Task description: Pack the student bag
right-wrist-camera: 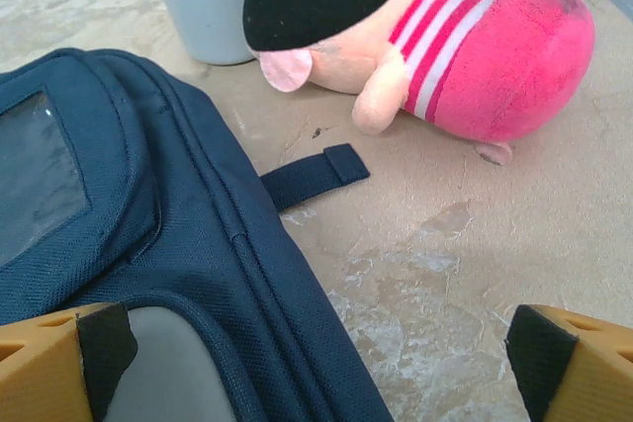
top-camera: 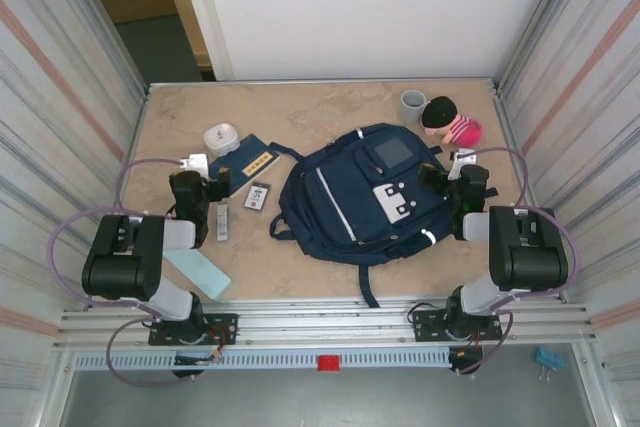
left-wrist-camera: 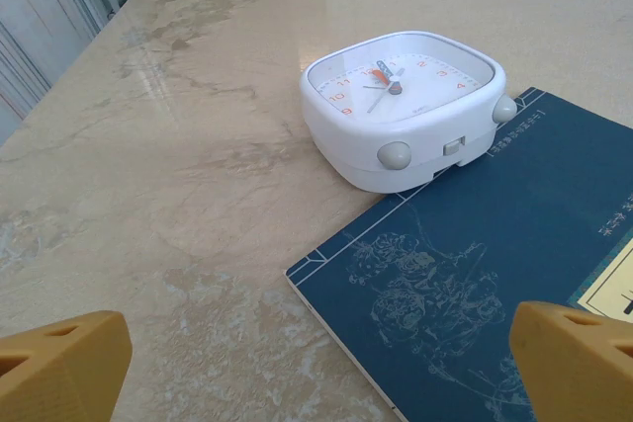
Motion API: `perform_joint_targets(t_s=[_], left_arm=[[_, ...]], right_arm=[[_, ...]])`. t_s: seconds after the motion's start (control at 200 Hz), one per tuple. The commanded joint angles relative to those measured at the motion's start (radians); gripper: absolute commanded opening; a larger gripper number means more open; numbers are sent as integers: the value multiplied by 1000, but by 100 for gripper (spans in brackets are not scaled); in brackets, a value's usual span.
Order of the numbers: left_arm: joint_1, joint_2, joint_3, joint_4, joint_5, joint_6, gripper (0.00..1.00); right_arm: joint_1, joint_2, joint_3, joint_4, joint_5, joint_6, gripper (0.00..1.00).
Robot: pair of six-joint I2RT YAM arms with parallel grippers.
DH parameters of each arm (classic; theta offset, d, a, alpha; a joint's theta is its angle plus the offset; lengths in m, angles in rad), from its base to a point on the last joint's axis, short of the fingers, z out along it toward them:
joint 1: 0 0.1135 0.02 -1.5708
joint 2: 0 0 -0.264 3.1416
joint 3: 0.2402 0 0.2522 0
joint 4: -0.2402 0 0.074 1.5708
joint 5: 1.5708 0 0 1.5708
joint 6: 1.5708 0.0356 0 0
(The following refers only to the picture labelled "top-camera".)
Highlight navy blue backpack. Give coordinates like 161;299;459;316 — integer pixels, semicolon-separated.
269;121;500;309

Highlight white square lidded box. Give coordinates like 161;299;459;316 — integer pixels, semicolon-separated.
202;121;240;158

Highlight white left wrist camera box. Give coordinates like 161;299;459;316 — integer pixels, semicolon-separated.
178;152;211;179

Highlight blue binder clip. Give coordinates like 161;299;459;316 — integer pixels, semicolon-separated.
535;345;566;384

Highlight plush doll with pink shirt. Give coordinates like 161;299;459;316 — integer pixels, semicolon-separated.
420;95;485;147

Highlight grey mug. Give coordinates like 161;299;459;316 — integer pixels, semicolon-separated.
398;90;429;124

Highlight aluminium mounting rail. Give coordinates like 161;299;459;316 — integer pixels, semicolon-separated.
52;296;599;351

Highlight black white pi card pack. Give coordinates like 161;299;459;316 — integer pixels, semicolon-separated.
243;180;272;211

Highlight grey slotted cable duct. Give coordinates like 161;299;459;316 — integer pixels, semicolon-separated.
72;350;454;372

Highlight light blue phone case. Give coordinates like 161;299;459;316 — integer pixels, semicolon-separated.
162;246;232;304

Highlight black wired connector module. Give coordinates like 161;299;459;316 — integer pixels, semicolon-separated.
171;351;224;379
447;346;485;377

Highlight blue book with yellow label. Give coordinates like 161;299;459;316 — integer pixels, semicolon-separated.
208;133;281;198

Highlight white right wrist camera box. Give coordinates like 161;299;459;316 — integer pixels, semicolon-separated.
448;147;479;181

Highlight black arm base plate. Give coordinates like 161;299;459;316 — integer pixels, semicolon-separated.
148;313;240;347
412;307;503;343

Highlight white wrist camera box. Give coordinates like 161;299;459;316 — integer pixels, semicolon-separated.
178;152;211;179
448;147;479;181

